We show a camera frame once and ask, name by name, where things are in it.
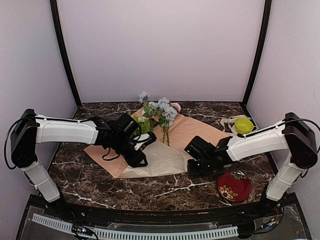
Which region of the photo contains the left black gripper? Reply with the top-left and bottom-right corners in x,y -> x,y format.
112,134 -> 148,167

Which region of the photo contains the beige wrapping paper sheet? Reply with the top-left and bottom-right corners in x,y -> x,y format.
84,114 -> 228,179

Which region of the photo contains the blue fake flower stem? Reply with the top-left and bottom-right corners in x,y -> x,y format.
138,91 -> 178,146

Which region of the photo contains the pink fake rose stem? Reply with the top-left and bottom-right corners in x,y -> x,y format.
170,102 -> 182,113

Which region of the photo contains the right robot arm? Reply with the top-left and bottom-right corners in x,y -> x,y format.
184,112 -> 320,217

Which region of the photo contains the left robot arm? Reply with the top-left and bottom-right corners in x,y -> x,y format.
3,108 -> 157,218

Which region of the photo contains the red floral plate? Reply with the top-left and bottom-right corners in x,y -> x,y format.
217,170 -> 252,202

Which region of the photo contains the white printed ribbon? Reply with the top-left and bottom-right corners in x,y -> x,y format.
220,115 -> 253,136

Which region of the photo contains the yellow-green cup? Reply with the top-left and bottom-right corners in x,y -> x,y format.
234,117 -> 257,135

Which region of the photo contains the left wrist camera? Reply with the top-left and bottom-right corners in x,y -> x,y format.
133,131 -> 157,151

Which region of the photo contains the white slotted cable duct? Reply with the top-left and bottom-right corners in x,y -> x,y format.
31,213 -> 239,240

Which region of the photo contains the black front table rail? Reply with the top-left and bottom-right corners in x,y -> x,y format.
29,194 -> 298,227

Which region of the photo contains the right black frame post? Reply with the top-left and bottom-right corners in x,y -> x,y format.
241,0 -> 272,109

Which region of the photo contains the black frame post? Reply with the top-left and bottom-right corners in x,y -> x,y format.
241,0 -> 272,109
49,0 -> 82,108

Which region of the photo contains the left black frame post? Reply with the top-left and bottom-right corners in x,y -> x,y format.
49,0 -> 82,108

